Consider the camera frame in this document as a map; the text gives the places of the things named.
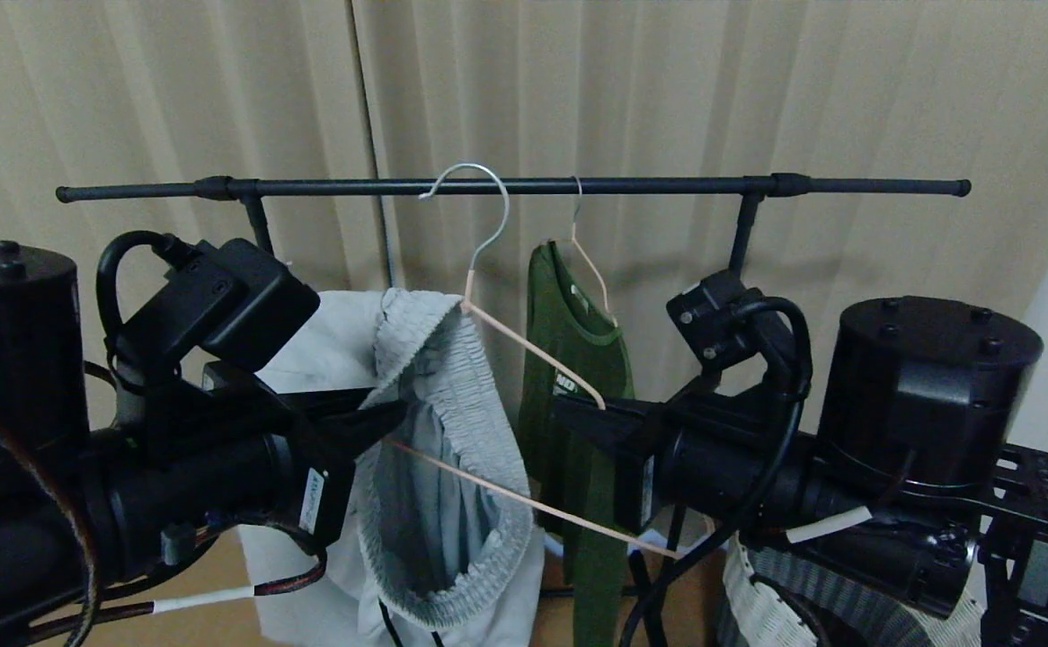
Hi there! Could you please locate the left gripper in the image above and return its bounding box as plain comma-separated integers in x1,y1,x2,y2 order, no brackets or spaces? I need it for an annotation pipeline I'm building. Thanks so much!
84,430,356,581

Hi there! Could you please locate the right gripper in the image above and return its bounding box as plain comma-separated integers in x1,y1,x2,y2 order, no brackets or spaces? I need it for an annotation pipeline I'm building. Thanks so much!
636,394,981,621

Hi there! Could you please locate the green long-sleeved shirt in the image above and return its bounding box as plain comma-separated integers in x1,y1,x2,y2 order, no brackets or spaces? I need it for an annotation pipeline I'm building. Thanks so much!
517,241,637,647

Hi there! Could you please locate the pink clothes hanger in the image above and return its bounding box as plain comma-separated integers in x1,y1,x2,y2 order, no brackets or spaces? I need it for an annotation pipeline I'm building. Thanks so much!
567,175,621,330
386,162,715,563

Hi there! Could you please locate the pale grey garment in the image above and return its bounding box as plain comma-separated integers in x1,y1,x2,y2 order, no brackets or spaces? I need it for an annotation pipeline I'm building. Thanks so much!
236,288,549,647

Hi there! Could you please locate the white laundry basket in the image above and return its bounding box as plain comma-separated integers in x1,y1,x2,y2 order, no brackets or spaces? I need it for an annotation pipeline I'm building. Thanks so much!
717,530,985,647

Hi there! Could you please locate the black clothes rack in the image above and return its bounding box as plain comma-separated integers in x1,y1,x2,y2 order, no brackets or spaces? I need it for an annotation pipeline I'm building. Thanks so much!
55,173,973,647

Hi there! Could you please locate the beige curtain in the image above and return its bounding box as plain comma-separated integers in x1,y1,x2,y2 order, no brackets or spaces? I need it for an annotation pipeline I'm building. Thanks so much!
0,0,1048,468

